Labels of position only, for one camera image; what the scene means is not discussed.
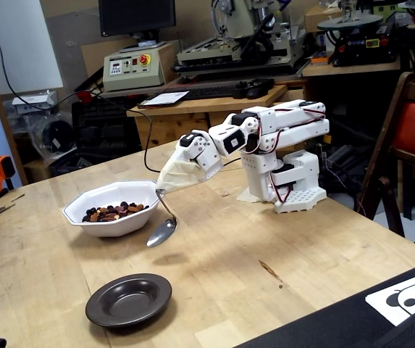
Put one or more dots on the white board panel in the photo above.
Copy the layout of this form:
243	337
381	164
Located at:
22	43

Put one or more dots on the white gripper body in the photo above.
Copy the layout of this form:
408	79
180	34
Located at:
200	155

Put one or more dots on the black computer monitor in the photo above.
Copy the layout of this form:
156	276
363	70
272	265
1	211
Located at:
138	18

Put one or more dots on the brown plate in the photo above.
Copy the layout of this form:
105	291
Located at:
127	301

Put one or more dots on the trail mix nuts and raisins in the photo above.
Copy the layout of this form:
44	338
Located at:
113	214

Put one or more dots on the bent metal spoon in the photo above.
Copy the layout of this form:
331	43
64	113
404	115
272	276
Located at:
162	232

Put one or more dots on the white paper sheet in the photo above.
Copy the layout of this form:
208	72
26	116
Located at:
165	98

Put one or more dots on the beige masking tape piece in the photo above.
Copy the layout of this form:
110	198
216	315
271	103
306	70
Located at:
245	197

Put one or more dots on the white octagonal bowl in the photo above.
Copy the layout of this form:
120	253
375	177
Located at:
120	224

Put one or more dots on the wooden side table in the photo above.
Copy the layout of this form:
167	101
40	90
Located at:
348	69

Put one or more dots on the black scroll saw machine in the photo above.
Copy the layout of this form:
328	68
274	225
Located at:
359	47

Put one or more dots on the small white box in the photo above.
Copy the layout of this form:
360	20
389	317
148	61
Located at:
33	101

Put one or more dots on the black keyboard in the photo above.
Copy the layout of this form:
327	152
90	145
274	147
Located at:
207	92

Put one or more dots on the wooden workbench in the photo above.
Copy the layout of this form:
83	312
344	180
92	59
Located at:
178	123

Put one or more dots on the beige milling machine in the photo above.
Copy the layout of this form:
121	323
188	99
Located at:
236	18

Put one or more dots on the taped white gripper finger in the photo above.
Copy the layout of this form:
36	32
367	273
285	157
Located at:
183	179
172	165

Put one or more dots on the black storage crate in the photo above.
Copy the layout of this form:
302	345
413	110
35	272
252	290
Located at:
102	127

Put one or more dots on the panda print paper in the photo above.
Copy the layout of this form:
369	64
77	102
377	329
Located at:
392	304

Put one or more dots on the black power tool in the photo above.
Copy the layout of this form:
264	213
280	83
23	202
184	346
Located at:
254	88

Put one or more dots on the beige control box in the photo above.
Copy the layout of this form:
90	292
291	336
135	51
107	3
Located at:
134	78

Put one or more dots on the clear plastic bag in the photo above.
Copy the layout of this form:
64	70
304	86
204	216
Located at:
53	136

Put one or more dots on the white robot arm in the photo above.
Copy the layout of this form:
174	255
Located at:
290	127

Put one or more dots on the brown cardboard box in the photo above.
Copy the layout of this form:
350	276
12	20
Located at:
319	18

